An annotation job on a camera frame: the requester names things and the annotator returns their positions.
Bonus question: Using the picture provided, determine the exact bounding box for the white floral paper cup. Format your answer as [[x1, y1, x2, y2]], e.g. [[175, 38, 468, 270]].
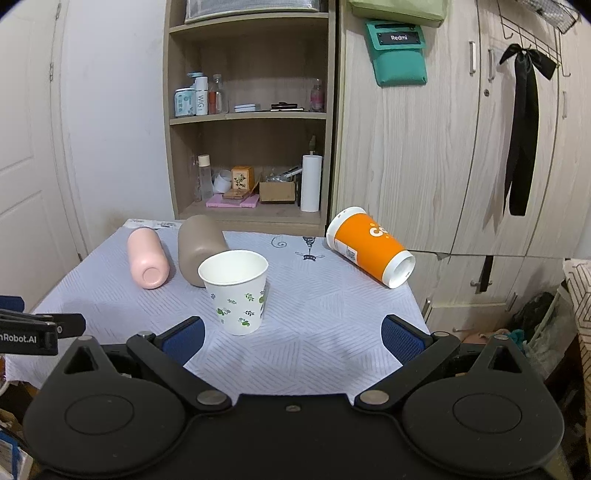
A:
[[198, 250, 269, 336]]

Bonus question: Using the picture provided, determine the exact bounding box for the pink cup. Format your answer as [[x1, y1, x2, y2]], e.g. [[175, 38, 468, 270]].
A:
[[127, 227, 170, 290]]

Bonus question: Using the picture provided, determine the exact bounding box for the taupe brown cup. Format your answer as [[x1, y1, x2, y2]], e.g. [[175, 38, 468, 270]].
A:
[[178, 215, 228, 288]]

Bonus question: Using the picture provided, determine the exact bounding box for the orange paper cup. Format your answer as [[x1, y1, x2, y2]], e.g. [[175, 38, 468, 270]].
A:
[[325, 206, 416, 289]]

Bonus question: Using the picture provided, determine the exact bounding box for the white small cup on shelf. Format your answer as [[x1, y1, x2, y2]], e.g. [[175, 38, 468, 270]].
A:
[[213, 170, 232, 194]]

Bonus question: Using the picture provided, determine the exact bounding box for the white patterned tablecloth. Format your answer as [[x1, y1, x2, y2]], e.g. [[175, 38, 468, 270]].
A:
[[5, 226, 432, 407]]

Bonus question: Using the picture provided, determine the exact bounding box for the white door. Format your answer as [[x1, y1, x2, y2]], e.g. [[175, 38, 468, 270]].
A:
[[1, 1, 87, 310]]

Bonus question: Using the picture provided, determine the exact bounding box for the white purple package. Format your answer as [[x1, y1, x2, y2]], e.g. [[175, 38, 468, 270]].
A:
[[123, 219, 182, 230]]

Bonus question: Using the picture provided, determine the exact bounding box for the pink flat box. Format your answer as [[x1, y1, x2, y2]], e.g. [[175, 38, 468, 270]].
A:
[[205, 194, 259, 209]]

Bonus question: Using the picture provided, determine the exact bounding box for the clear bottle beige cap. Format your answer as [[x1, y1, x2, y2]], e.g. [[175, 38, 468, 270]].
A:
[[197, 154, 213, 202]]

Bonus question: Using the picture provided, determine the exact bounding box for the light wood wardrobe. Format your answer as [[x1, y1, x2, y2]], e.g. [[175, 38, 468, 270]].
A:
[[332, 1, 590, 336]]

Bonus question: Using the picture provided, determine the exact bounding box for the small cardboard box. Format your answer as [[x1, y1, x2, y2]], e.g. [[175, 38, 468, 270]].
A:
[[259, 181, 296, 203]]

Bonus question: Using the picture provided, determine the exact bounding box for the orange floral box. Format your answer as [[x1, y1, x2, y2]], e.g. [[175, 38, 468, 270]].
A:
[[231, 166, 254, 191]]

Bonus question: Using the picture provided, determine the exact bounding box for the white paper towel roll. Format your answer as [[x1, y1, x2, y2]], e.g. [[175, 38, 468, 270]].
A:
[[301, 154, 322, 213]]

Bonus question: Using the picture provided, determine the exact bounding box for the teal label jar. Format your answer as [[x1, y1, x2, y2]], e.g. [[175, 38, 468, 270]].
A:
[[173, 88, 195, 118]]

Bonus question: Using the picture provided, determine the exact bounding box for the red small bottle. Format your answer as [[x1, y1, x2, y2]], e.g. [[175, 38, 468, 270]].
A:
[[207, 91, 218, 115]]

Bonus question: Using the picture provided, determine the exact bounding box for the wooden shelf unit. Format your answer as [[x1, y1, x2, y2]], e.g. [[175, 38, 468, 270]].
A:
[[163, 1, 339, 236]]

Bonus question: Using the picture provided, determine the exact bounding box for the black ribbon bow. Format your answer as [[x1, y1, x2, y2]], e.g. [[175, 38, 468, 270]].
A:
[[499, 43, 557, 217]]

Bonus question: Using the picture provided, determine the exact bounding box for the white tube bottle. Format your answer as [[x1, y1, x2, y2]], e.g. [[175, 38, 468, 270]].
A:
[[193, 75, 208, 116]]

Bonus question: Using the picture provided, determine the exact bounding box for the small pink bottle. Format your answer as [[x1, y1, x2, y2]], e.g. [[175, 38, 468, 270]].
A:
[[310, 79, 325, 112]]

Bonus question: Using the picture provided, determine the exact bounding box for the teal hanging pouch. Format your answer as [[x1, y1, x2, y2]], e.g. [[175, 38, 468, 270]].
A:
[[365, 20, 428, 87]]

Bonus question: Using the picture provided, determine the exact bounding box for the silver foil storage box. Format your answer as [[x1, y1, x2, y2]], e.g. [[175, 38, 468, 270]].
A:
[[185, 0, 322, 23]]

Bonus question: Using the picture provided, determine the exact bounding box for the wire hanging basket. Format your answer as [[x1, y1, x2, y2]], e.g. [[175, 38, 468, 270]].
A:
[[514, 0, 581, 34]]

